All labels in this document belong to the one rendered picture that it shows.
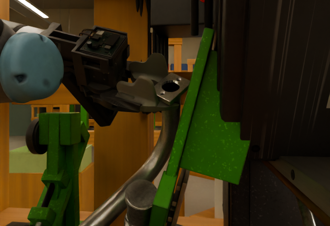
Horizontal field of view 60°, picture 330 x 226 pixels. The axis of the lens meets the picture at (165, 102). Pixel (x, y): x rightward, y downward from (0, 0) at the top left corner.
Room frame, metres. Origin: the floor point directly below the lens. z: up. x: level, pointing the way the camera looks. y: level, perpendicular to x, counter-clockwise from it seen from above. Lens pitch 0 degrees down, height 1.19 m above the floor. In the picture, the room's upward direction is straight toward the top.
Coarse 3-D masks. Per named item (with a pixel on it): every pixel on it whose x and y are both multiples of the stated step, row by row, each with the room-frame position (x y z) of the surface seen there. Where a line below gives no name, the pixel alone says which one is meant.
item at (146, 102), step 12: (120, 84) 0.40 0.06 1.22; (132, 84) 0.40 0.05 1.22; (144, 84) 0.38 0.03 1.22; (120, 96) 0.41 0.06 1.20; (132, 96) 0.41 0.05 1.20; (144, 96) 0.40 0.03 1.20; (156, 96) 0.40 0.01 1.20; (144, 108) 0.41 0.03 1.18; (156, 108) 0.40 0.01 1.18; (168, 108) 0.41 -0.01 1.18
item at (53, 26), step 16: (48, 32) 0.40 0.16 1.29; (64, 32) 0.40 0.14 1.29; (96, 32) 0.41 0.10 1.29; (64, 48) 0.40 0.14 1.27; (80, 48) 0.39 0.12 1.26; (96, 48) 0.38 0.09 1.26; (112, 48) 0.39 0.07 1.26; (128, 48) 0.43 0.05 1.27; (64, 64) 0.43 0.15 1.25; (80, 64) 0.39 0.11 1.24; (96, 64) 0.39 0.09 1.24; (112, 64) 0.39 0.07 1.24; (80, 80) 0.41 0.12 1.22; (96, 80) 0.42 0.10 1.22; (112, 80) 0.41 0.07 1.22
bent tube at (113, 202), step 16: (176, 80) 0.42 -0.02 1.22; (160, 96) 0.40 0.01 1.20; (176, 96) 0.40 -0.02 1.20; (176, 112) 0.43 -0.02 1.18; (176, 128) 0.46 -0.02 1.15; (160, 144) 0.47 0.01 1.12; (160, 160) 0.47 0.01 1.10; (144, 176) 0.46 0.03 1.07; (112, 208) 0.41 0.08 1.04; (80, 224) 0.40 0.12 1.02; (96, 224) 0.39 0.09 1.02
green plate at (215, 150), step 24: (192, 72) 0.32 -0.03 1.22; (216, 72) 0.32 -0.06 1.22; (192, 96) 0.31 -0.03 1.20; (216, 96) 0.32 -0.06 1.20; (192, 120) 0.33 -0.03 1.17; (216, 120) 0.32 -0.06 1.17; (192, 144) 0.33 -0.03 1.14; (216, 144) 0.32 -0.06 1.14; (240, 144) 0.32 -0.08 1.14; (168, 168) 0.32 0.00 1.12; (192, 168) 0.33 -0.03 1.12; (216, 168) 0.32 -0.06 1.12; (240, 168) 0.32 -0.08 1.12
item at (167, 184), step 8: (168, 176) 0.32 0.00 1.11; (176, 176) 0.32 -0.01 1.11; (160, 184) 0.31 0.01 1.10; (168, 184) 0.31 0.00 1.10; (160, 192) 0.30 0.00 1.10; (168, 192) 0.30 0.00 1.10; (160, 200) 0.29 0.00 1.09; (168, 200) 0.30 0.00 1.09; (152, 208) 0.30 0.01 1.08; (160, 208) 0.29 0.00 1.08; (168, 208) 0.30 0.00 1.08; (152, 216) 0.31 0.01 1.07; (160, 216) 0.30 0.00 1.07; (152, 224) 0.32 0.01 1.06; (160, 224) 0.31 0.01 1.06
